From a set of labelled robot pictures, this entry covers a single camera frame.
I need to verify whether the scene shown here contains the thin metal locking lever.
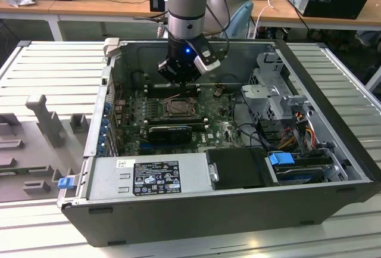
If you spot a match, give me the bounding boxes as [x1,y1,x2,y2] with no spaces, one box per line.
[166,89,192,101]

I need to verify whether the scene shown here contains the silver square CPU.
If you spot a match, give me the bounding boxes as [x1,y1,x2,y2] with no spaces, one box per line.
[170,101,191,115]

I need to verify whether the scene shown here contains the metal socket cover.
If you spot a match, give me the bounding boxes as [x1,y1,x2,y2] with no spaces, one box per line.
[162,98,199,119]

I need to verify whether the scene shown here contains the black RAM slot bank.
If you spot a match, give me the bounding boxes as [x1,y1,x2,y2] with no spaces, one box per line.
[144,82,201,98]
[142,115,210,130]

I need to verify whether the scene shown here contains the CPU socket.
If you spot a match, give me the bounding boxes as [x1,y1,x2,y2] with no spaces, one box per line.
[160,97,200,120]

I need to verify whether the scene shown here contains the blue expansion slot retainers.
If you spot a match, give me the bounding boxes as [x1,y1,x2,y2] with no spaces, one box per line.
[99,100,113,155]

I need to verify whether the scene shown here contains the black graphics card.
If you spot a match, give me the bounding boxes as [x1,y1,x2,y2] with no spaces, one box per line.
[148,125,193,144]

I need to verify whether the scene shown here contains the green motherboard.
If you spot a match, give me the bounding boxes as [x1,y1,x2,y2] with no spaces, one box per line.
[114,86,254,156]

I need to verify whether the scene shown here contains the pale blue teach pendant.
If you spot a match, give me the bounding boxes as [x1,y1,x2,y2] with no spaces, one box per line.
[221,0,254,39]

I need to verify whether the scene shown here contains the silver metal drive cage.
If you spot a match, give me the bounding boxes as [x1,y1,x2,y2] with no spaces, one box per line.
[241,51,316,122]

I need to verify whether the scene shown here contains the wooden desk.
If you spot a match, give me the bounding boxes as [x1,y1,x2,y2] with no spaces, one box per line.
[0,0,381,42]

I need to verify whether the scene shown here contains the black plastic shroud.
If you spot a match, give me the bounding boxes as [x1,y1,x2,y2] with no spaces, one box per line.
[205,147,280,190]

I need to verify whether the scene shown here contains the grey power supply unit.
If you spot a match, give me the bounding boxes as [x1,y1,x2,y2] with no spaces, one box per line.
[86,153,215,201]

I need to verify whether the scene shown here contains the blue disk carrier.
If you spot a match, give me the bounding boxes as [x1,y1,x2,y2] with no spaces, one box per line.
[267,152,331,186]

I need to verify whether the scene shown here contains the black open PC case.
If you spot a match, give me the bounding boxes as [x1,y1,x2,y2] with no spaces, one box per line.
[56,38,381,247]

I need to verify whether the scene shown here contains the black hard disk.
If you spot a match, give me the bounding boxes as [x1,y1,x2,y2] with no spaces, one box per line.
[276,168,324,185]

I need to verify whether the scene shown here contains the grey parts rack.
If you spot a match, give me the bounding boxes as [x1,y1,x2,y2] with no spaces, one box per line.
[0,94,90,204]

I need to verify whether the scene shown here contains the green RAM stick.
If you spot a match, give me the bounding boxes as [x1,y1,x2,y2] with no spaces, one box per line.
[0,167,18,178]

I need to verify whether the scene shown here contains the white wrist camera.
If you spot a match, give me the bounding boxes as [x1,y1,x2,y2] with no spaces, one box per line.
[193,36,222,76]

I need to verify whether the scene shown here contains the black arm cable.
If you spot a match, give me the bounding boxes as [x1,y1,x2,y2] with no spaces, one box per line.
[218,0,231,60]

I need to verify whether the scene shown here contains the black looped cable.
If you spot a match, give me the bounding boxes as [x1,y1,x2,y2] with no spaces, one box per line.
[232,97,268,149]

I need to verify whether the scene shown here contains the white cable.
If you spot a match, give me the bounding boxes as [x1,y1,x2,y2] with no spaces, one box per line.
[254,0,276,40]

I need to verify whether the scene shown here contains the yellow red wire bundle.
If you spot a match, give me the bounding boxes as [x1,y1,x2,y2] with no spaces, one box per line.
[279,114,318,151]

